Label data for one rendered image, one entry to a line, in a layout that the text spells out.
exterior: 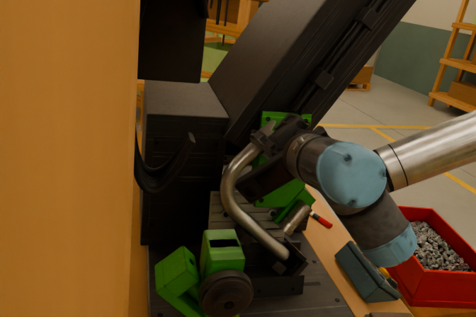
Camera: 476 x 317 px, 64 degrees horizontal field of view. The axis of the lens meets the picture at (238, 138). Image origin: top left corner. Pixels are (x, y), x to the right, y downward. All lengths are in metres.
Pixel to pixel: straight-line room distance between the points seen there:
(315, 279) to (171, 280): 0.49
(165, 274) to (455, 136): 0.48
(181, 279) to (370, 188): 0.27
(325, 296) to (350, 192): 0.50
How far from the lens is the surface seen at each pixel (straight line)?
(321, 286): 0.96
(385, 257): 0.57
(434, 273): 1.12
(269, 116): 0.82
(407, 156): 0.66
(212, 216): 0.85
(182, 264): 0.56
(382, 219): 0.53
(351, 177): 0.47
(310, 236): 1.11
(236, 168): 0.77
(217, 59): 3.54
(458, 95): 7.20
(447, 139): 0.67
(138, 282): 0.93
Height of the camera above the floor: 1.51
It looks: 22 degrees down
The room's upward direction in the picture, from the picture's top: 8 degrees clockwise
